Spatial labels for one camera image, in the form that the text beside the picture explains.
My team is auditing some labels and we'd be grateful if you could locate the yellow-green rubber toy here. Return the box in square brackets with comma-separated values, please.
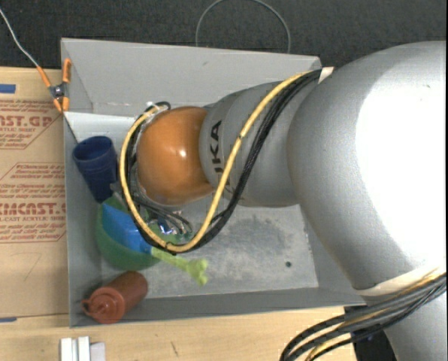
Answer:
[150, 247, 210, 287]

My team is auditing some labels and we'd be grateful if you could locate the blue flat scoop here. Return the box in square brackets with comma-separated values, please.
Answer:
[101, 202, 154, 255]

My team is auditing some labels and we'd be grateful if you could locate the green plastic bowl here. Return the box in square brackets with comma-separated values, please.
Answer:
[95, 195, 165, 272]

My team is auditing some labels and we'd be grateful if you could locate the red-brown plastic bottle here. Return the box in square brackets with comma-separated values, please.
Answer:
[80, 270, 150, 325]

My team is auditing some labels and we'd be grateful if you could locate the grey metal bin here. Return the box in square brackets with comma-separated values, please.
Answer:
[60, 38, 368, 329]

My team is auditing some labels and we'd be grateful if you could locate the dark blue plastic cup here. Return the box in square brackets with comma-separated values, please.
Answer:
[71, 135, 120, 204]

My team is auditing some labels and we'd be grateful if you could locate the brown cardboard board red print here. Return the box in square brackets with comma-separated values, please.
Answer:
[0, 65, 71, 325]

